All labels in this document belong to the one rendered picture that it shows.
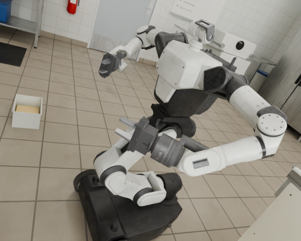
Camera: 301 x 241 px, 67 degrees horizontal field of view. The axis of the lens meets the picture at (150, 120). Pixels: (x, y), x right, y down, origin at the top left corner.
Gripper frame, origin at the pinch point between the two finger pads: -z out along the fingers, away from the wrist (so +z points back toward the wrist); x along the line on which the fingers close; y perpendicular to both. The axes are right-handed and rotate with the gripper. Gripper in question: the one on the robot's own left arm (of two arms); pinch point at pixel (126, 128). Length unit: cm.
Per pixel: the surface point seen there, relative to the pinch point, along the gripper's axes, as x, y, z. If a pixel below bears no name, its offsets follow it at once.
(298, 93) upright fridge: -10, -427, 190
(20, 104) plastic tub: -92, -98, -124
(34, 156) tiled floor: -97, -58, -71
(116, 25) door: -36, -381, -179
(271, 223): -33, -41, 78
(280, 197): -20, -44, 75
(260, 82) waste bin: -38, -553, 145
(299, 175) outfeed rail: -5, -44, 75
